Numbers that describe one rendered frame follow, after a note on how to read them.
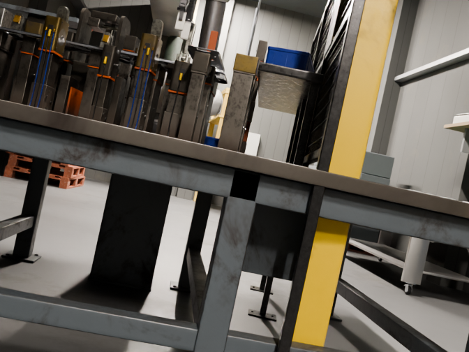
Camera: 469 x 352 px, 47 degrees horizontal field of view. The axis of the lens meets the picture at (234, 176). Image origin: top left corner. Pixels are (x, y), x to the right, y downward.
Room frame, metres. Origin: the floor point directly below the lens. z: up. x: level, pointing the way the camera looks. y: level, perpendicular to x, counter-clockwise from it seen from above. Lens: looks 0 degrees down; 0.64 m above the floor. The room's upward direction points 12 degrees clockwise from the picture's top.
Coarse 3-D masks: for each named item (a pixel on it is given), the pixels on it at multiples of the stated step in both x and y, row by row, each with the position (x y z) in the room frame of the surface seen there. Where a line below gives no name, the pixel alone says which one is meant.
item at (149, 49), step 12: (144, 36) 1.82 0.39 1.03; (156, 36) 1.82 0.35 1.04; (144, 48) 1.82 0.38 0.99; (156, 48) 1.84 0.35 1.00; (144, 60) 1.82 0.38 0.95; (156, 60) 1.87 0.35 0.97; (144, 72) 1.83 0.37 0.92; (144, 84) 1.83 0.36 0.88; (132, 96) 1.83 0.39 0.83; (144, 96) 1.84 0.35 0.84; (132, 108) 1.82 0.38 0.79; (144, 108) 1.86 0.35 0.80; (132, 120) 1.83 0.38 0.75; (144, 120) 1.90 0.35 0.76
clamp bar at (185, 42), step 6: (192, 24) 2.19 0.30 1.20; (192, 30) 2.23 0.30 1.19; (192, 36) 2.21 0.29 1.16; (186, 42) 2.22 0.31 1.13; (192, 42) 2.23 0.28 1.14; (186, 48) 2.22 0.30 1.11; (180, 54) 2.20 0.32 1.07; (186, 54) 2.20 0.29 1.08; (180, 60) 2.21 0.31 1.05; (186, 60) 2.20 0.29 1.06
